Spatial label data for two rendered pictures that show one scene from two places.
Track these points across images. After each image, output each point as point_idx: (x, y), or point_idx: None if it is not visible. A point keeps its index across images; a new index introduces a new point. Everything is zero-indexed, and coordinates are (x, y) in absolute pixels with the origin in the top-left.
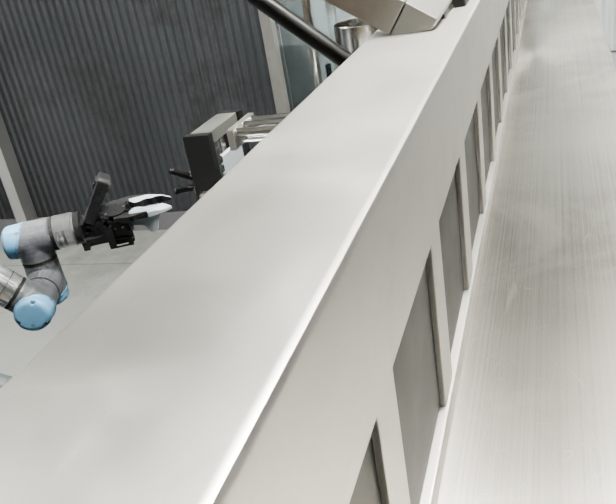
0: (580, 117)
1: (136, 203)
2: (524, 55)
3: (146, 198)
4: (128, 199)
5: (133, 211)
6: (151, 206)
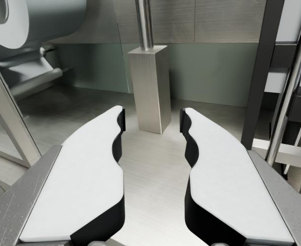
0: None
1: (123, 194)
2: None
3: (111, 143)
4: (23, 244)
5: (251, 205)
6: (205, 132)
